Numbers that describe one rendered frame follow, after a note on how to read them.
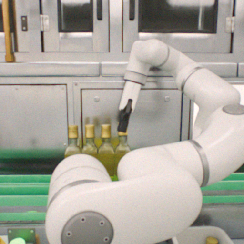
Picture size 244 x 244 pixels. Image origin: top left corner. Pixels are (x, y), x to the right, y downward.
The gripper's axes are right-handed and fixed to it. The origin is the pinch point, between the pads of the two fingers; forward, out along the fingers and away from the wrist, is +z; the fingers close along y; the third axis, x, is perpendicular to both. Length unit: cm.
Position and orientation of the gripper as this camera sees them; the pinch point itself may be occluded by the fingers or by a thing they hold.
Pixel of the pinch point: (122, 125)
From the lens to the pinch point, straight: 79.1
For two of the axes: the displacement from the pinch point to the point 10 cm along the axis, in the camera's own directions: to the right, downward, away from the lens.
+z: -2.5, 9.6, 1.5
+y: 0.1, 1.5, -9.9
